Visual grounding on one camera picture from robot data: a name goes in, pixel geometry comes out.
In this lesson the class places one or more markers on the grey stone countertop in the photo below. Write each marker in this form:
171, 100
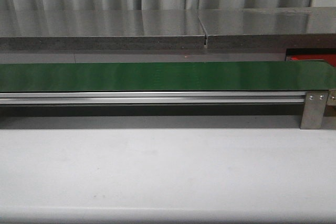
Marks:
78, 36

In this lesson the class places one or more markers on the steel conveyor support leg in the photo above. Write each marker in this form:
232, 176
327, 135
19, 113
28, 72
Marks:
313, 111

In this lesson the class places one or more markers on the green conveyor belt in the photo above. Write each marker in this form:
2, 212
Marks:
168, 76

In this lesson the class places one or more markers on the red plastic tray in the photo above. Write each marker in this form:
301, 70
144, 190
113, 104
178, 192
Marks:
329, 58

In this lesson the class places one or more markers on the aluminium conveyor frame rail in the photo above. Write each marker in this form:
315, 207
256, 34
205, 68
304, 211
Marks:
165, 97

